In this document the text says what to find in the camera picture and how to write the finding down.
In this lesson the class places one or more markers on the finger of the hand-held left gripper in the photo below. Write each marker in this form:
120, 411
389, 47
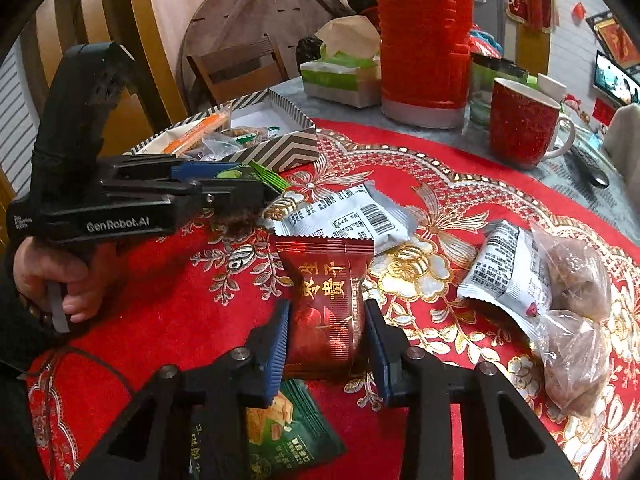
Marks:
225, 200
200, 170

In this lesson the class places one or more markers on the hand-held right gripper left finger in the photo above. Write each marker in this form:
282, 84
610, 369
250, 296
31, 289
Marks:
277, 345

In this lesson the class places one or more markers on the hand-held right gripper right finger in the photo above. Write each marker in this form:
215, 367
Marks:
377, 355

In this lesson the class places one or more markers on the thin green snack packet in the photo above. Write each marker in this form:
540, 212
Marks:
267, 177

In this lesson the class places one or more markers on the red snack packet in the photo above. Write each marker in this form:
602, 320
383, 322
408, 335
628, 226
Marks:
325, 300

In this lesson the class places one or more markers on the striped cardboard box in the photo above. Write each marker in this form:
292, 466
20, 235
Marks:
285, 147

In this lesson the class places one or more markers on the person's left forearm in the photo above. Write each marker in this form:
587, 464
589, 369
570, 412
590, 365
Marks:
15, 350

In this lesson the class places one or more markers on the clear bag of brown snacks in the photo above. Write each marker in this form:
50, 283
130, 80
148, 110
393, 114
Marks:
575, 365
575, 270

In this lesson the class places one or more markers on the person's left hand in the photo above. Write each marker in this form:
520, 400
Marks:
45, 270

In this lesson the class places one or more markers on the clear snack packet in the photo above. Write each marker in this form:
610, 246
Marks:
220, 147

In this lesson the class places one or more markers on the orange snack packet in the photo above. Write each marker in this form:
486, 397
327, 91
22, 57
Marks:
200, 130

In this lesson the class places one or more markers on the white and green snack packet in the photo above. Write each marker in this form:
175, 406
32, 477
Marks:
255, 135

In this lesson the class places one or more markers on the dark green snack packet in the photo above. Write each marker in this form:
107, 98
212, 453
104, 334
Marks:
295, 435

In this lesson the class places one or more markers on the red floral table mat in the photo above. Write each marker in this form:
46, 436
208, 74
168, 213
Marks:
150, 310

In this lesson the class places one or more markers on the wooden chair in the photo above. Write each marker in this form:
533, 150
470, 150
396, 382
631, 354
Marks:
235, 67

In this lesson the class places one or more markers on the silver snack packet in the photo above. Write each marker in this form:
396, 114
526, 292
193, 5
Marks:
350, 220

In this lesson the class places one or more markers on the white printed snack packet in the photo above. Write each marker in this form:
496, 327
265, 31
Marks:
510, 270

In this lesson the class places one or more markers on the green tissue box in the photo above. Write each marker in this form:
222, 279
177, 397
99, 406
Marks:
335, 80

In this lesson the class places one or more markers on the round wooden tabletop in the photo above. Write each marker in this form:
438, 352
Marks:
250, 5

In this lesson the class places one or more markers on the red thermos flask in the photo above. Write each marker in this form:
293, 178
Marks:
425, 35

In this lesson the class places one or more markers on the red mug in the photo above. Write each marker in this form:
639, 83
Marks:
520, 125

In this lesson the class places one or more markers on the glass jar with black lid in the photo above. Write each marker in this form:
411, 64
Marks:
482, 95

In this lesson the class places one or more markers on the black remote control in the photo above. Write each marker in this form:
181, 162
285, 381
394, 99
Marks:
595, 172

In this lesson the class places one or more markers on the blue cloth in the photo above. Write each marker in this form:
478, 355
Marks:
482, 40

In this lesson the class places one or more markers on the white bowl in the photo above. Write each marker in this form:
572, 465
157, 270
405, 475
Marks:
552, 87

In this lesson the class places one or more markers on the grey blanket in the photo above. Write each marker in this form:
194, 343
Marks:
625, 135

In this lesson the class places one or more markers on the television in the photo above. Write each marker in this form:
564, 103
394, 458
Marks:
617, 77

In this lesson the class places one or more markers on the diamond wall decoration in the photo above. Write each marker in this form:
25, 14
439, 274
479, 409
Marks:
617, 40

